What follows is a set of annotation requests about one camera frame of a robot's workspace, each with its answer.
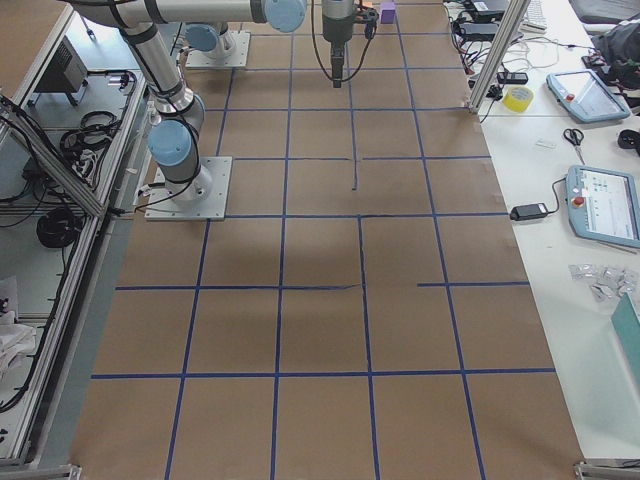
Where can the yellow tape roll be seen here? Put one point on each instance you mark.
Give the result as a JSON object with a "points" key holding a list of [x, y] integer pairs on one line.
{"points": [[518, 98]]}

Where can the black handled scissors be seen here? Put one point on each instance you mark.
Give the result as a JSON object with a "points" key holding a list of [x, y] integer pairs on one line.
{"points": [[575, 137]]}

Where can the black power brick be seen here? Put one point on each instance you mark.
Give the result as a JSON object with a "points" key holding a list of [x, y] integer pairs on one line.
{"points": [[476, 32]]}

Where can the aluminium frame rail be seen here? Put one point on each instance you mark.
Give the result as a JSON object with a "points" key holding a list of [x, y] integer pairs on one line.
{"points": [[58, 166]]}

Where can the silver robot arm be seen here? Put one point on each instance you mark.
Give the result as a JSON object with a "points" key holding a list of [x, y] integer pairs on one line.
{"points": [[174, 140], [285, 16]]}

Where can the clear plastic parts bags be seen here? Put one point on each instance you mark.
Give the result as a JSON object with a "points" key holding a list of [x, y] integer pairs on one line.
{"points": [[606, 282]]}

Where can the grey electronics box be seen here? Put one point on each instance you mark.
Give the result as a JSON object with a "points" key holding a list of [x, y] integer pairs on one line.
{"points": [[65, 74]]}

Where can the blue teach pendant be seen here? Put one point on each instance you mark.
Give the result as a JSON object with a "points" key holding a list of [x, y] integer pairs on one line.
{"points": [[603, 205], [586, 97]]}

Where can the purple foam block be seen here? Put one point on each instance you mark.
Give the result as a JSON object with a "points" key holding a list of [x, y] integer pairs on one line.
{"points": [[387, 12]]}

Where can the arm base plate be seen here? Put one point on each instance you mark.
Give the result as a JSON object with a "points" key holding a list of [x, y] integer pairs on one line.
{"points": [[210, 51], [206, 197]]}

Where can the blue teach pendant far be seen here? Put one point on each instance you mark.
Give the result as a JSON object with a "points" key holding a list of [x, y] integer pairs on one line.
{"points": [[586, 97]]}

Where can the black power adapter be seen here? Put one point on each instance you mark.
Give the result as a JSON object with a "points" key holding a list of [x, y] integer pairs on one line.
{"points": [[528, 212]]}

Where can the aluminium frame post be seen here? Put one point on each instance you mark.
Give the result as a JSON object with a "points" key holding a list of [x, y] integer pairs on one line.
{"points": [[507, 28]]}

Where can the teal board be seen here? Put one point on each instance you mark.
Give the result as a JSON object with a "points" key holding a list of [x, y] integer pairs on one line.
{"points": [[625, 321]]}

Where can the blue teach pendant near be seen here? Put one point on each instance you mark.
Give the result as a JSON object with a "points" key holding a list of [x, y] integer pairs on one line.
{"points": [[603, 205]]}

